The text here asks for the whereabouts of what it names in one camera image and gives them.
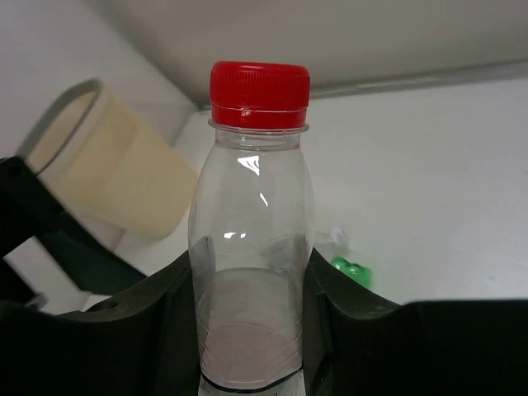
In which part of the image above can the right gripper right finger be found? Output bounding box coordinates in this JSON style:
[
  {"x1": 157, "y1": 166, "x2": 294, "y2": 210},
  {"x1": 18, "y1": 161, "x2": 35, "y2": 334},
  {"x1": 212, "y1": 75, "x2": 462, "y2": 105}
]
[{"x1": 303, "y1": 252, "x2": 527, "y2": 395}]

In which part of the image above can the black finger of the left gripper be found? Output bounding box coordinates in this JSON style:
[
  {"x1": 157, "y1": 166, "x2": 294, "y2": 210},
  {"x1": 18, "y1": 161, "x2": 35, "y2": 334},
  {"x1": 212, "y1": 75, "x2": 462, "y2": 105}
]
[{"x1": 1, "y1": 156, "x2": 147, "y2": 296}]

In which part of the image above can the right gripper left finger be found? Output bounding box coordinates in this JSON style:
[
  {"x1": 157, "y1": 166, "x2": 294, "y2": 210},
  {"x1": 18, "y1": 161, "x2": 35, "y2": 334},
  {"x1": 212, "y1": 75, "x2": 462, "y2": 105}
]
[{"x1": 1, "y1": 255, "x2": 200, "y2": 395}]

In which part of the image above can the green soda bottle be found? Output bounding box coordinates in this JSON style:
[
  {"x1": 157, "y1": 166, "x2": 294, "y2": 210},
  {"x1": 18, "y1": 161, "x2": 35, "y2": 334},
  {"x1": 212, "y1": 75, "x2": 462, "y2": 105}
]
[{"x1": 331, "y1": 257, "x2": 372, "y2": 289}]

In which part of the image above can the red label red cap bottle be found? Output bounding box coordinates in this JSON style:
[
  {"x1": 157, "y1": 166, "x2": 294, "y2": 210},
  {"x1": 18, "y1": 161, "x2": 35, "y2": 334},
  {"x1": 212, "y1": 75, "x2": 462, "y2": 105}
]
[{"x1": 188, "y1": 61, "x2": 314, "y2": 394}]

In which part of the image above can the beige bin with grey rim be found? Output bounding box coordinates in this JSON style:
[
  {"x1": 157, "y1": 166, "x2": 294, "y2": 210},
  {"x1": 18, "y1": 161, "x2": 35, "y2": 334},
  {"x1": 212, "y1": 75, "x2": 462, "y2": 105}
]
[{"x1": 16, "y1": 79, "x2": 197, "y2": 239}]

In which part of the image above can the crushed clear water bottle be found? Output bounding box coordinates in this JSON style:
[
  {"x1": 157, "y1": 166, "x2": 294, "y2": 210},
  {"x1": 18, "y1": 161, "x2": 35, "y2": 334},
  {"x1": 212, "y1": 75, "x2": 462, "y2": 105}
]
[{"x1": 314, "y1": 227, "x2": 349, "y2": 248}]

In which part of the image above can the aluminium frame rail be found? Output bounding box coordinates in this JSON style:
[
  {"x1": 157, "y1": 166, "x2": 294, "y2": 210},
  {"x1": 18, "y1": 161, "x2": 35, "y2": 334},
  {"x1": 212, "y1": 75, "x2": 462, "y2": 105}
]
[{"x1": 197, "y1": 59, "x2": 528, "y2": 112}]

